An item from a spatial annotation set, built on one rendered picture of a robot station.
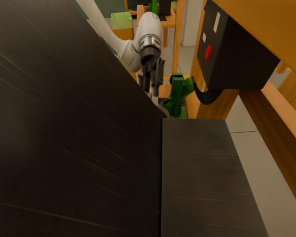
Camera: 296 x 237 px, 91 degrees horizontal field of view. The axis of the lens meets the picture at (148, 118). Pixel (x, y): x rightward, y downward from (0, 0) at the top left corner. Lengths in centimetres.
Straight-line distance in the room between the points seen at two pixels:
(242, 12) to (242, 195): 30
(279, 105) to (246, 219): 31
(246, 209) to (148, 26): 63
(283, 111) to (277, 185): 155
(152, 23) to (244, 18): 50
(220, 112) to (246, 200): 43
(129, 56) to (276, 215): 175
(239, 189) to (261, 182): 159
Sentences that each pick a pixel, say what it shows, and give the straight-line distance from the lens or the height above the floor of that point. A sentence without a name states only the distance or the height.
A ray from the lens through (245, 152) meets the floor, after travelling 207.
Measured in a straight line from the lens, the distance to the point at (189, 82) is 76.
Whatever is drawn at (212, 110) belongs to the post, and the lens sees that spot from 70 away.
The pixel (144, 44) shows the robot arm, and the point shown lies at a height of 134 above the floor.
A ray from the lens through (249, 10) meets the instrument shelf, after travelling 21.
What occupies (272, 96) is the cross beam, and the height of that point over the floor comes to 128.
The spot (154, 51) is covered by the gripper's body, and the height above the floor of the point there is 133.
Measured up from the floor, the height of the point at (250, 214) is 124.
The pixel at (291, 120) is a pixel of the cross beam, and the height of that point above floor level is 128.
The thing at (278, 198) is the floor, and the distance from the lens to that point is 196.
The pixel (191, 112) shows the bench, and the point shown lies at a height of 88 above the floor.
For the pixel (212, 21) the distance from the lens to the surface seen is 40.
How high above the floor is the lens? 156
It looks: 47 degrees down
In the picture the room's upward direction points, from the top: 4 degrees counter-clockwise
